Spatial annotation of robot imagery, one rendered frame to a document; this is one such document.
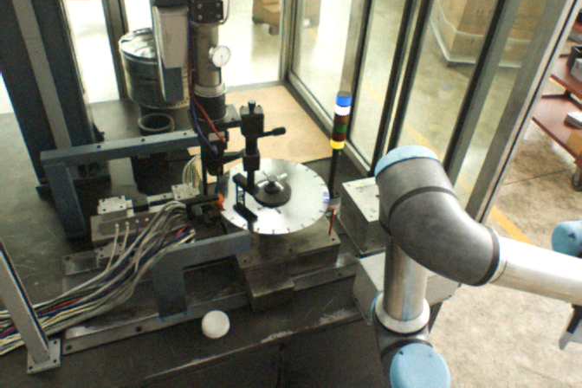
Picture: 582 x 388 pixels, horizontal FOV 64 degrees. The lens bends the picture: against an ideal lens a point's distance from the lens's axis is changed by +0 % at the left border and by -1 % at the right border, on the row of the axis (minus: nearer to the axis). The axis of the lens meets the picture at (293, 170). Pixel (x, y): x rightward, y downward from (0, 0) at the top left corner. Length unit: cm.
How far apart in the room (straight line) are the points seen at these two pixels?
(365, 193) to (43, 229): 100
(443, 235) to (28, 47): 123
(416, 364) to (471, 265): 36
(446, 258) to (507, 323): 179
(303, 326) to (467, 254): 68
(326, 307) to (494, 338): 121
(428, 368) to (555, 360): 149
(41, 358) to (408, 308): 85
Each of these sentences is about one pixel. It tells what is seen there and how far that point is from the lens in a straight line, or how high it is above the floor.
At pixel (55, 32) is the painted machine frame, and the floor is 128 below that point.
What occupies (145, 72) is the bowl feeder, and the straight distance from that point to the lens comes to 178.
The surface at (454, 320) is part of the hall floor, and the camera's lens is 240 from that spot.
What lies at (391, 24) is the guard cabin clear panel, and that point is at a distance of 155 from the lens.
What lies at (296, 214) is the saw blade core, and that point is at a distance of 129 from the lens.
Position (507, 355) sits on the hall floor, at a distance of 239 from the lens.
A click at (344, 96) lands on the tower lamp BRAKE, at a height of 116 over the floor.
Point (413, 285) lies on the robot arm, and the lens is 96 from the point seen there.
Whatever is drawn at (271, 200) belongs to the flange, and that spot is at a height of 96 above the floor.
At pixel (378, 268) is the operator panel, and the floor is 90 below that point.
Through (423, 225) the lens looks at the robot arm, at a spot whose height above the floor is 137.
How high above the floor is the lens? 183
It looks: 38 degrees down
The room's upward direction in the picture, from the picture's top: 5 degrees clockwise
